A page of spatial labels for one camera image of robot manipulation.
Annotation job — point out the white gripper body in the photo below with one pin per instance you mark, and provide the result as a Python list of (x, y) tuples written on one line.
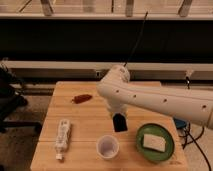
[(116, 108)]

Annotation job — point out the black eraser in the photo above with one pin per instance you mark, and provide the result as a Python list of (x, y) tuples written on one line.
[(119, 122)]

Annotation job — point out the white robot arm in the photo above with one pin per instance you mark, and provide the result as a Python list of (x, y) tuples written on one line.
[(195, 106)]

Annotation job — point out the red chili pepper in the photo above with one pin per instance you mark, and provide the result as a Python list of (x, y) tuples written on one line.
[(81, 98)]

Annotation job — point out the white sponge block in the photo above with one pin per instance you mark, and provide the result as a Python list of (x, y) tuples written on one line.
[(154, 142)]

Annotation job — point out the green plate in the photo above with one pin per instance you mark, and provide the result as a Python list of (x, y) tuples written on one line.
[(150, 154)]

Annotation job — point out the blue connector box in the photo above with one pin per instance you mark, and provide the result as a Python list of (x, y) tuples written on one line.
[(180, 124)]

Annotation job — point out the black office chair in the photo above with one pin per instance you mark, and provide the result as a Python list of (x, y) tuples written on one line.
[(10, 100)]

